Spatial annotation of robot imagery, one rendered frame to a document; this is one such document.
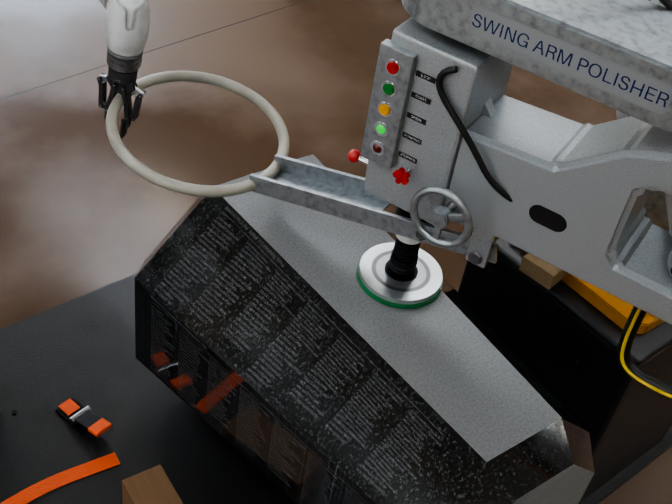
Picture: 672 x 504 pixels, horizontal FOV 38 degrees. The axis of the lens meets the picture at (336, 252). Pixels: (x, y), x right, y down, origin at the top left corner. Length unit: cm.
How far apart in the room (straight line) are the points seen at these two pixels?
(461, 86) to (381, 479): 89
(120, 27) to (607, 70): 122
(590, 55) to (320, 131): 263
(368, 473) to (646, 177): 90
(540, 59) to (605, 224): 36
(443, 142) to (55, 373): 168
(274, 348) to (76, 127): 208
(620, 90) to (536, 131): 29
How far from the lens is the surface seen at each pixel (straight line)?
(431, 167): 211
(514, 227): 210
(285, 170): 260
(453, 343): 237
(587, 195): 199
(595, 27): 186
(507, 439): 222
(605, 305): 268
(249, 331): 249
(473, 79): 197
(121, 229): 378
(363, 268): 246
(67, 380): 326
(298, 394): 238
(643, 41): 186
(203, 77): 282
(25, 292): 356
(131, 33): 252
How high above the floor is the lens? 251
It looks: 42 degrees down
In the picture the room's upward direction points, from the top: 10 degrees clockwise
